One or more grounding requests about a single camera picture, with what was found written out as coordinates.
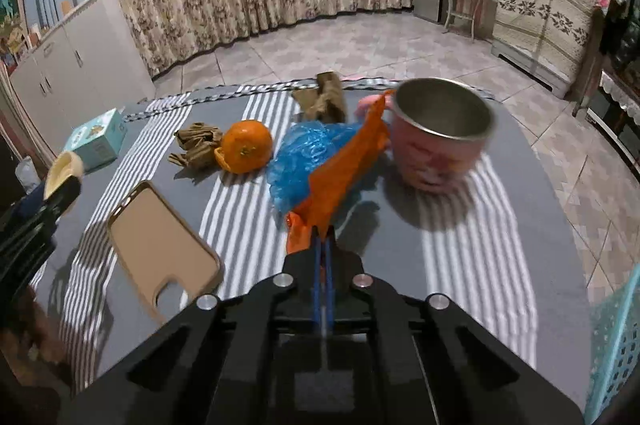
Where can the light blue plastic basket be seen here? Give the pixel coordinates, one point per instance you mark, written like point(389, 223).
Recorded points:
point(617, 345)

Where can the colourful wall poster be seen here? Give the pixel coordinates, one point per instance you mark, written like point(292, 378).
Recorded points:
point(10, 5)

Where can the white lace cloth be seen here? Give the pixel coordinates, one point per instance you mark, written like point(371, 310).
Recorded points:
point(620, 92)

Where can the beige crumpled cloth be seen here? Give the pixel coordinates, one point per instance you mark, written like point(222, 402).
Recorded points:
point(322, 100)

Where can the phone case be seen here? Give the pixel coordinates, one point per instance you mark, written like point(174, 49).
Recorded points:
point(162, 250)

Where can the pink metal mug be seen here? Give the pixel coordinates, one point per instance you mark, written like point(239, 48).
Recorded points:
point(440, 155)

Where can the grey striped table cloth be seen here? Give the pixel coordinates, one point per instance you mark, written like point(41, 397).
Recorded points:
point(450, 255)

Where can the orange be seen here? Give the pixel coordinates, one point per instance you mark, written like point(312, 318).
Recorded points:
point(246, 145)

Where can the light blue tissue box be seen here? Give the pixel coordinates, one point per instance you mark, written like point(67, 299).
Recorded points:
point(97, 140)

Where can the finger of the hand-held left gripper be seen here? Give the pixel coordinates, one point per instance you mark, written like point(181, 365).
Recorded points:
point(27, 207)
point(62, 200)

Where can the white low cabinet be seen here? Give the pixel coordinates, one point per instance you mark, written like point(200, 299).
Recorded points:
point(75, 60)

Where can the brown crumpled paper left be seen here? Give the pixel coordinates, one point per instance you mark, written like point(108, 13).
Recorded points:
point(197, 145)

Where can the clear plastic bag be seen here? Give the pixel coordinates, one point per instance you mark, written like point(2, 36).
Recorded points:
point(27, 175)

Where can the blue plastic bag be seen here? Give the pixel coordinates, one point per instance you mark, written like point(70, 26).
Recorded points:
point(305, 155)

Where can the cream plastic bowl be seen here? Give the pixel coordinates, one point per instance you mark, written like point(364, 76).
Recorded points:
point(62, 167)

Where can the cabinet with patterned cover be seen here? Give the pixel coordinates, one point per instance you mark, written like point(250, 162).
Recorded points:
point(542, 25)

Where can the orange plastic wrapper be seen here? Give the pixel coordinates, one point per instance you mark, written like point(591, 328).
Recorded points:
point(345, 175)

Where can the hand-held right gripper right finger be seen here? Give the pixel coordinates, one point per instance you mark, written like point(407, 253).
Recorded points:
point(350, 270)

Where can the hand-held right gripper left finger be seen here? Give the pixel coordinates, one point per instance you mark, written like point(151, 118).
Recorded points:
point(316, 287)

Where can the row of hanging clothes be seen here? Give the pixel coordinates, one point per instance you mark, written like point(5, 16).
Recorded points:
point(622, 25)

